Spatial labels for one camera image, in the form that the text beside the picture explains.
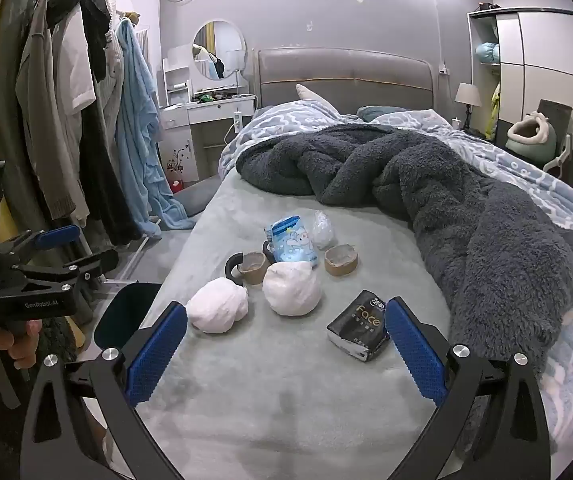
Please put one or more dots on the white paper ball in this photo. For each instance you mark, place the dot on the white paper ball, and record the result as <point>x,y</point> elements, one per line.
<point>291,290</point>
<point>216,307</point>

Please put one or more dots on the white pillow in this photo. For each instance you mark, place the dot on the white pillow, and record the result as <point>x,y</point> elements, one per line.
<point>311,96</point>

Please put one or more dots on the dark board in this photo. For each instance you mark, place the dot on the dark board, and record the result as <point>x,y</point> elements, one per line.
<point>558,112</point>

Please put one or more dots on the blue tissue packet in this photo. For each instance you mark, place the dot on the blue tissue packet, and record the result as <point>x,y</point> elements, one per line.
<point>291,245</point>

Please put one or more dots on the light blue robe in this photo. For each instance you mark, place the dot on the light blue robe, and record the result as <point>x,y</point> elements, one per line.
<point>136,135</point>

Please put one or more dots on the grey-green knit sweater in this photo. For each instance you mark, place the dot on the grey-green knit sweater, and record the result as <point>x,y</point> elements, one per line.
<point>49,125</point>

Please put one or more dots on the white clothes rack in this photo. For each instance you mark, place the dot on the white clothes rack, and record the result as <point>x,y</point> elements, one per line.
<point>131,260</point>

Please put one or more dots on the black hanging garment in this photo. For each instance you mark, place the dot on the black hanging garment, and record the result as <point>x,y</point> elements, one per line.
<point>94,25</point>

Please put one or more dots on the white shirt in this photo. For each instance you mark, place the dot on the white shirt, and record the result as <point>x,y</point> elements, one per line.
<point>79,70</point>

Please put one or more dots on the dark teal trash bin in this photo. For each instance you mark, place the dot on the dark teal trash bin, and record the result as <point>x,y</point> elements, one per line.
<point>126,310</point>

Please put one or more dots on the blue patterned duvet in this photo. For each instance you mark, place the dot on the blue patterned duvet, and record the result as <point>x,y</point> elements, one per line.
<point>516,170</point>

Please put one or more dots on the black tissue packet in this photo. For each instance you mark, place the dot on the black tissue packet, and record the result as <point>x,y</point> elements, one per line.
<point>361,325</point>

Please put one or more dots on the clear plastic bag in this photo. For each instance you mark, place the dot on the clear plastic bag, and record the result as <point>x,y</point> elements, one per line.
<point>322,230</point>

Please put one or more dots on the person's left hand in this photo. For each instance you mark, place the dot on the person's left hand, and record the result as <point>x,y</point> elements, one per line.
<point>25,345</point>

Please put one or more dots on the grey padded headboard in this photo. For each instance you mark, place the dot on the grey padded headboard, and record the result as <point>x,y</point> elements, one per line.
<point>341,70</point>

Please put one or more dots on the bed with grey sheet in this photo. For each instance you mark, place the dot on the bed with grey sheet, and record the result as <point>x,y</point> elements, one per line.
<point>266,410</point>

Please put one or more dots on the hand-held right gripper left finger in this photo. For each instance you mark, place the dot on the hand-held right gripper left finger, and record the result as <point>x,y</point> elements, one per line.
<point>159,355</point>

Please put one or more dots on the white vanity table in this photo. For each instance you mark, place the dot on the white vanity table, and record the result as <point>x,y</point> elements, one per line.
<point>206,110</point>

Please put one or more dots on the teal pillow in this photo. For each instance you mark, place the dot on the teal pillow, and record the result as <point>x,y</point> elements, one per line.
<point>379,111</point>

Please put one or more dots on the cardboard tape roll core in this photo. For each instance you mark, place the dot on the cardboard tape roll core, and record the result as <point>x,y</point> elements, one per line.
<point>252,272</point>
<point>341,262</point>

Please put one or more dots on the round mirror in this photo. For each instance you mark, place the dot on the round mirror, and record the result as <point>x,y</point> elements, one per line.
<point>219,50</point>

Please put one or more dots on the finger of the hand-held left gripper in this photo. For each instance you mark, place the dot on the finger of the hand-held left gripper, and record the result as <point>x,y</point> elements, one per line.
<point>94,262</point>
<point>59,236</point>

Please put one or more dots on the white power strip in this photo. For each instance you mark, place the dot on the white power strip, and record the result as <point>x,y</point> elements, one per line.
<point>238,121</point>

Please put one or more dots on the bedside table lamp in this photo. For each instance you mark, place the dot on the bedside table lamp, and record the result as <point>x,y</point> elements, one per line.
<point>467,95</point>

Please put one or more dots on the plush pet bed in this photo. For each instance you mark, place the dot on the plush pet bed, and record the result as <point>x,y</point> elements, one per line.
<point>531,140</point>

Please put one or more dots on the dark grey fleece blanket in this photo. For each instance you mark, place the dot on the dark grey fleece blanket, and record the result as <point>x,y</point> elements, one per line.
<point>441,210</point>

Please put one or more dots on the yellow-green cloth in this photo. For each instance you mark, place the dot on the yellow-green cloth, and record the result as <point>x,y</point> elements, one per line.
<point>492,115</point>

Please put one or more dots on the white and grey wardrobe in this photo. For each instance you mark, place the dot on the white and grey wardrobe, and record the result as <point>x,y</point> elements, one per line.
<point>551,60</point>

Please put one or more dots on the black tape roll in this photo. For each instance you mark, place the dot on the black tape roll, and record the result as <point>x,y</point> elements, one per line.
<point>229,266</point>

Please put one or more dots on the beige striped sweater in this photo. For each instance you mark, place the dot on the beige striped sweater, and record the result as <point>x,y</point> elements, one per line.
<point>112,90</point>

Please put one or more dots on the dark grey curtain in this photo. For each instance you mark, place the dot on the dark grey curtain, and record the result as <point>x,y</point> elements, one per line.
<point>9,110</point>

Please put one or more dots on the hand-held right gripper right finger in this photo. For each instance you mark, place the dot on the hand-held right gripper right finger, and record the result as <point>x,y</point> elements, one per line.
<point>414,350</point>

